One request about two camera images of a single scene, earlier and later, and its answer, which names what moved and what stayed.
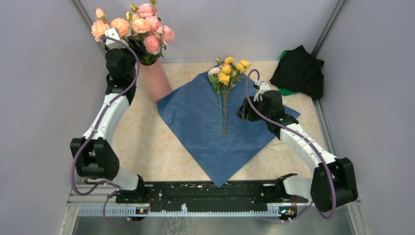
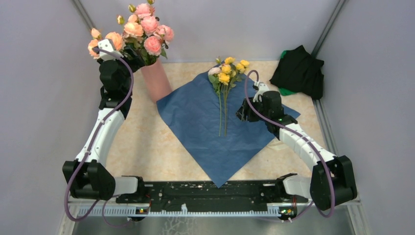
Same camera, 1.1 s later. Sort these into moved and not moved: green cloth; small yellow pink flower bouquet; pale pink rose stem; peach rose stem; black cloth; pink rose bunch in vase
Moved: peach rose stem; pale pink rose stem
Not moved: black cloth; green cloth; pink rose bunch in vase; small yellow pink flower bouquet
